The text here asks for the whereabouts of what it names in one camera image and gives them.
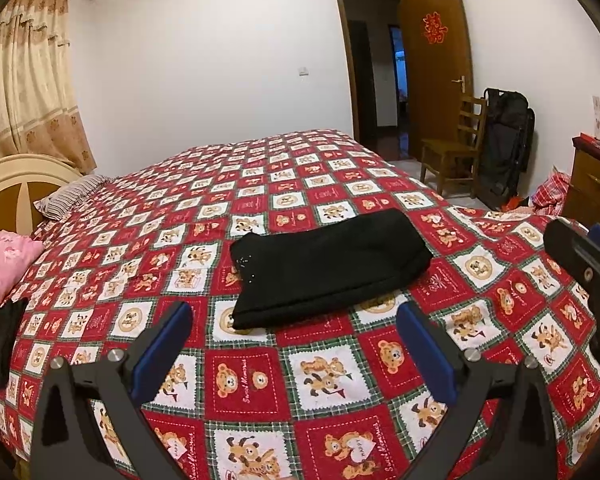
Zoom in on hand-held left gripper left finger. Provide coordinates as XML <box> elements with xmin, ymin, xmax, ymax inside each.
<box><xmin>30</xmin><ymin>301</ymin><xmax>194</xmax><ymax>480</ymax></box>

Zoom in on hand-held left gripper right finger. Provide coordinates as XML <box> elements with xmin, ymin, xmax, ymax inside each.
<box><xmin>396</xmin><ymin>301</ymin><xmax>574</xmax><ymax>480</ymax></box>

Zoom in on black pants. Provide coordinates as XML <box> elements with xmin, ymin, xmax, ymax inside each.
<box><xmin>229</xmin><ymin>208</ymin><xmax>435</xmax><ymax>331</ymax></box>

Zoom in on wooden nightstand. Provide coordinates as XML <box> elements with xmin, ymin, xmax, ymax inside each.
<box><xmin>561</xmin><ymin>135</ymin><xmax>600</xmax><ymax>235</ymax></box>

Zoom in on red plaid cloth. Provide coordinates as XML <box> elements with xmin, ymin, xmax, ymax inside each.
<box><xmin>530</xmin><ymin>169</ymin><xmax>574</xmax><ymax>217</ymax></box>

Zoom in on orange item on floor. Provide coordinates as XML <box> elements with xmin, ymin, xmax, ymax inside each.
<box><xmin>500</xmin><ymin>195</ymin><xmax>531</xmax><ymax>214</ymax></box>

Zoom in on black bag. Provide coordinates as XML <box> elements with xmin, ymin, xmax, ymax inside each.
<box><xmin>477</xmin><ymin>87</ymin><xmax>537</xmax><ymax>212</ymax></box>

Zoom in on red checked printed blanket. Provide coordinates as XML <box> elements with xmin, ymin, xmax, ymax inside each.
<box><xmin>0</xmin><ymin>130</ymin><xmax>600</xmax><ymax>480</ymax></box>

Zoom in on wooden chair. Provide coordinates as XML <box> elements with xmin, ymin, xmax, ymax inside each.
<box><xmin>419</xmin><ymin>95</ymin><xmax>489</xmax><ymax>199</ymax></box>

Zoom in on black folded cloth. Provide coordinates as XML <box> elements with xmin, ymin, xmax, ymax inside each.
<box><xmin>0</xmin><ymin>297</ymin><xmax>30</xmax><ymax>397</ymax></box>

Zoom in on pink pillow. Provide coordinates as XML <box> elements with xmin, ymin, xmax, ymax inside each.
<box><xmin>0</xmin><ymin>230</ymin><xmax>46</xmax><ymax>322</ymax></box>

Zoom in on striped pillow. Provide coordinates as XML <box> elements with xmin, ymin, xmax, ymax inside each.
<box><xmin>33</xmin><ymin>175</ymin><xmax>114</xmax><ymax>221</ymax></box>

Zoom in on brown wooden door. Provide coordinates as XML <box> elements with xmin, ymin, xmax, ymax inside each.
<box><xmin>397</xmin><ymin>0</ymin><xmax>476</xmax><ymax>164</ymax></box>

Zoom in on cream wooden headboard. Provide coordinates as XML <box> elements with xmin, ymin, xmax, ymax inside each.
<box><xmin>0</xmin><ymin>154</ymin><xmax>87</xmax><ymax>242</ymax></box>

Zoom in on red paper door decoration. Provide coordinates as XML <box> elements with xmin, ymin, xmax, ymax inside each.
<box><xmin>421</xmin><ymin>12</ymin><xmax>446</xmax><ymax>45</ymax></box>

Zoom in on beige patterned curtain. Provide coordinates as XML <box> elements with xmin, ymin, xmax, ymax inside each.
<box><xmin>0</xmin><ymin>0</ymin><xmax>97</xmax><ymax>177</ymax></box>

